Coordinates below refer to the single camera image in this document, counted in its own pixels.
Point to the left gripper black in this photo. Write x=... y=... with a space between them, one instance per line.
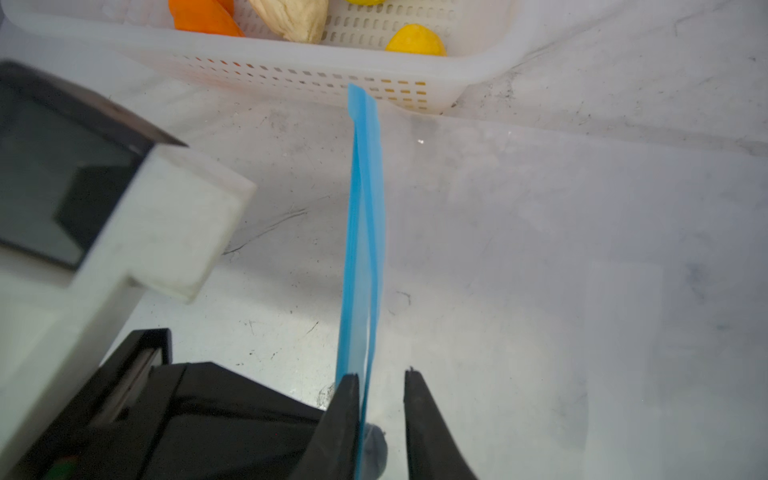
x=143 y=416

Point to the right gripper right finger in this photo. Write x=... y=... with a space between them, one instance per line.
x=431 y=450

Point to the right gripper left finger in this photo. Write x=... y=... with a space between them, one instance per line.
x=332 y=450

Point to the clear zip top bag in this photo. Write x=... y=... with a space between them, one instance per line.
x=579 y=308

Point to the orange piece front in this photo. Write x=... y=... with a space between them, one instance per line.
x=205 y=16

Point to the small yellow food piece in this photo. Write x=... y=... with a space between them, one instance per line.
x=416 y=39

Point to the white plastic perforated basket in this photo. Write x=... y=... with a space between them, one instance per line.
x=483 y=39

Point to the cream white garlic bulb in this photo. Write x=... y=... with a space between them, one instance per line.
x=298 y=21

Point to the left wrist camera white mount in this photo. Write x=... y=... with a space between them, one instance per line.
x=98 y=206

